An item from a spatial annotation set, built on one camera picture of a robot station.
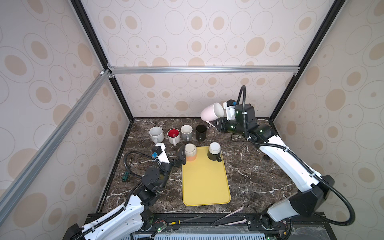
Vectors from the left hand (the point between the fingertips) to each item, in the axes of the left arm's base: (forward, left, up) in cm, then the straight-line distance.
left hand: (180, 143), depth 67 cm
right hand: (+11, -16, +2) cm, 19 cm away
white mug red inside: (+26, +9, -28) cm, 39 cm away
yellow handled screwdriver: (-27, +1, -29) cm, 40 cm away
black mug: (+25, -10, -24) cm, 36 cm away
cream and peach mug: (+8, -4, -22) cm, 24 cm away
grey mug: (+27, -1, -24) cm, 36 cm away
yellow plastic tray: (-6, -13, -31) cm, 34 cm away
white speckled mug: (+24, +20, -25) cm, 40 cm away
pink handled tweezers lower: (-28, -24, -29) cm, 47 cm away
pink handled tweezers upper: (-25, -23, -29) cm, 44 cm away
